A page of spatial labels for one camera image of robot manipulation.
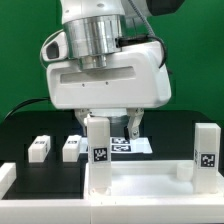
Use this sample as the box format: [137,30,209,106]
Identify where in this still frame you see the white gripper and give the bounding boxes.
[47,43,171,140]

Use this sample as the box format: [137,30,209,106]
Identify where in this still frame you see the white desk top tray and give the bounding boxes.
[84,160,224,200]

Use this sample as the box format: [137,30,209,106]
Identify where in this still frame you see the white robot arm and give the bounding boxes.
[42,0,185,139]

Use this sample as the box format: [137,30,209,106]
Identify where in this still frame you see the fiducial marker sheet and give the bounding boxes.
[110,137,152,154]

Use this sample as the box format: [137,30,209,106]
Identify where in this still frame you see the black cables on table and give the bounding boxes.
[3,96,51,119]

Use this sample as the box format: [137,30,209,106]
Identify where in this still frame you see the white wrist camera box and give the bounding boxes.
[41,32,68,62]

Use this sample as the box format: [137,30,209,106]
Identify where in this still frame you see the grey camera cable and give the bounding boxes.
[39,31,64,69]

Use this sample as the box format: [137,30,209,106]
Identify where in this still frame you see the white front rail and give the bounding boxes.
[0,198,224,224]

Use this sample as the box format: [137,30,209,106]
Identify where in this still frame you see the white left rail block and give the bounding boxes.
[0,163,17,200]

